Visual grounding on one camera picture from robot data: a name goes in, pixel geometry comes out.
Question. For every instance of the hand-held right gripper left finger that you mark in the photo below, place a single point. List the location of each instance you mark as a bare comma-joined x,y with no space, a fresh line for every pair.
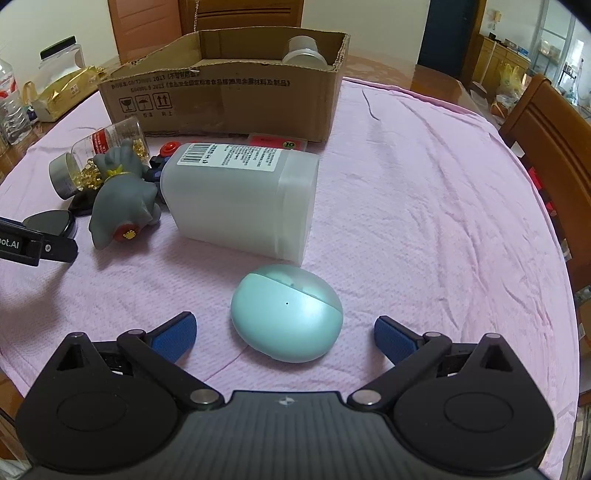
173,339

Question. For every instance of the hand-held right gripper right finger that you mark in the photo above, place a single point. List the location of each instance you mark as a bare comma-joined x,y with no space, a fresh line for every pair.
392,339

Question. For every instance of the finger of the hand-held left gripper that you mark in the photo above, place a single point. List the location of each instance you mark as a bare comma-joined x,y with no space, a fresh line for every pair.
51,249

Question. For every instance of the grey toy figure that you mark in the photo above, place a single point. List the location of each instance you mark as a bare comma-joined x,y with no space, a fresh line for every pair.
124,203

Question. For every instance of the clear bottle of golden capsules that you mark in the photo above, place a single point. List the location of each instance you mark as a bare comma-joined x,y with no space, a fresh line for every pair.
87,154

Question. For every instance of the teal earbuds case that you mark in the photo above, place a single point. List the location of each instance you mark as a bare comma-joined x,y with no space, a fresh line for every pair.
284,318

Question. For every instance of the black robot toy red knobs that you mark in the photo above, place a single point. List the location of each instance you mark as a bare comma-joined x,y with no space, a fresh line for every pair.
159,168

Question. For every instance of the translucent white plastic bottle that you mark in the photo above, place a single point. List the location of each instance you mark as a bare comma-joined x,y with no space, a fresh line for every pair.
235,203

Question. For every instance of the red card pack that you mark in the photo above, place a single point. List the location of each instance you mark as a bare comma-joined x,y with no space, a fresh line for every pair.
272,141

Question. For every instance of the brown cardboard box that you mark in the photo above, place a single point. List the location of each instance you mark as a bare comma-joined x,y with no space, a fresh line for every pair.
217,101

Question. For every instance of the pink cloth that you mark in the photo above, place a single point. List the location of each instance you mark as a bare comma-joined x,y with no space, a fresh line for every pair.
415,207

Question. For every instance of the clear water bottle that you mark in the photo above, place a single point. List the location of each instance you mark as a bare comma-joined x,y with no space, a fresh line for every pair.
11,106

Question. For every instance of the gold foil bag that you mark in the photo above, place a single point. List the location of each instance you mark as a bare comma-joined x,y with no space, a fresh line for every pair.
60,92

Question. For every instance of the clear jar with black lid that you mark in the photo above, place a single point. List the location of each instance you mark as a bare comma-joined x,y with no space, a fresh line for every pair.
62,57

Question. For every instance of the wooden door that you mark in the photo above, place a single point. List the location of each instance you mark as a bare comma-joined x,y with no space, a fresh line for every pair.
138,27

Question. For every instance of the wooden chair with panelled back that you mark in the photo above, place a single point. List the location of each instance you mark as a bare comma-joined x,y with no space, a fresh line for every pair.
549,134

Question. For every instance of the yellow plastic bag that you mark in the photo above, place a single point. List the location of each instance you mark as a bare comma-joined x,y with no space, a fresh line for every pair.
508,78

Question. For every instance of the wooden cabinet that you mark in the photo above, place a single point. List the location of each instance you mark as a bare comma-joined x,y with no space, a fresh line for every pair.
491,57

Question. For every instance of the clear plastic jar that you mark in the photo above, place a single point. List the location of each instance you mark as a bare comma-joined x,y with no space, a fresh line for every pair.
302,50

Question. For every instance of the dark blue door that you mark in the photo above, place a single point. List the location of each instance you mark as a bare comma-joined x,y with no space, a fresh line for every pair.
450,37

